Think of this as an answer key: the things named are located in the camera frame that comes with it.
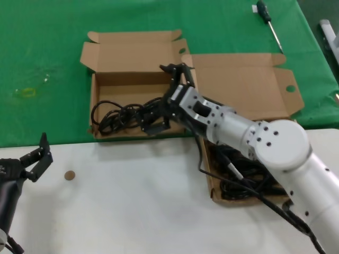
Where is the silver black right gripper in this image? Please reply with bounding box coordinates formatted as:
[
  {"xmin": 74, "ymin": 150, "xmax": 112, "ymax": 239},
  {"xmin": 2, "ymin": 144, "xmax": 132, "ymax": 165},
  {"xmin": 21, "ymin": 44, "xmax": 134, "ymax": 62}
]
[{"xmin": 139, "ymin": 62, "xmax": 234, "ymax": 139}]

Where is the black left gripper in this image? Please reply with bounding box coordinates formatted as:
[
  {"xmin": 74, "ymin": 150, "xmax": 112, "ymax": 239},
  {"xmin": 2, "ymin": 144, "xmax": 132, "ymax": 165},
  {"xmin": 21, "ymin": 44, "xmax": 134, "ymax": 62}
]
[{"xmin": 0, "ymin": 132, "xmax": 54, "ymax": 231}]

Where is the open brown cardboard box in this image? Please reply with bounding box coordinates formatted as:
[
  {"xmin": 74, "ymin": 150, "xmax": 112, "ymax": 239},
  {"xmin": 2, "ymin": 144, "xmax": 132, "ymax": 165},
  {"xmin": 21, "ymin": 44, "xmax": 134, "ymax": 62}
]
[
  {"xmin": 80, "ymin": 29, "xmax": 191, "ymax": 140},
  {"xmin": 181, "ymin": 52, "xmax": 305, "ymax": 206}
]

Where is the green tablecloth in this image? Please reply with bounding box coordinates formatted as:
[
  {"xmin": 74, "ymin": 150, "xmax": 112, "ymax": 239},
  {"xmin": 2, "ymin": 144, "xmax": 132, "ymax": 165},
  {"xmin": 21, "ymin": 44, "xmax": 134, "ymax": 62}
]
[{"xmin": 0, "ymin": 0, "xmax": 339, "ymax": 148}]

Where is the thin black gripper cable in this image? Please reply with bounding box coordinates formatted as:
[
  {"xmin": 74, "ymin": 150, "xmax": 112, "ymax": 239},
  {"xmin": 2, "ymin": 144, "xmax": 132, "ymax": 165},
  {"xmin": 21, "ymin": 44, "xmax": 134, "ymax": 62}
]
[{"xmin": 195, "ymin": 132, "xmax": 265, "ymax": 202}]

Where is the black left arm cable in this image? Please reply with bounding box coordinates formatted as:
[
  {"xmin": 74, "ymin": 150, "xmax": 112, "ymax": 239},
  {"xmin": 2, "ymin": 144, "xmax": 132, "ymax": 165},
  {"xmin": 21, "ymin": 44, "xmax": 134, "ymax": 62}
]
[{"xmin": 0, "ymin": 234, "xmax": 25, "ymax": 254}]

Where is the black-handled screwdriver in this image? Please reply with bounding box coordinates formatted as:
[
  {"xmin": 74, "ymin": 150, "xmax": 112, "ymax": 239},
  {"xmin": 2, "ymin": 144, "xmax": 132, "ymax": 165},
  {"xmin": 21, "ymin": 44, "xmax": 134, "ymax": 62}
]
[{"xmin": 256, "ymin": 0, "xmax": 284, "ymax": 53}]

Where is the grey metal frame bar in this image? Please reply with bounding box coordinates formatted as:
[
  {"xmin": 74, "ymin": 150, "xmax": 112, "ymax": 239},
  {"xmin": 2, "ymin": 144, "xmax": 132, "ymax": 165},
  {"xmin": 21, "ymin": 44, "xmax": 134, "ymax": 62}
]
[{"xmin": 319, "ymin": 19, "xmax": 339, "ymax": 70}]

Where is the black cable with metal connector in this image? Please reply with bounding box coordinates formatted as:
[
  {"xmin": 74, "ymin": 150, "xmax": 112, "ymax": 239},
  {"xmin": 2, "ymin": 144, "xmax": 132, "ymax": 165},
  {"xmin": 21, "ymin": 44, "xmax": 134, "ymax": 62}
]
[{"xmin": 218, "ymin": 152, "xmax": 328, "ymax": 254}]

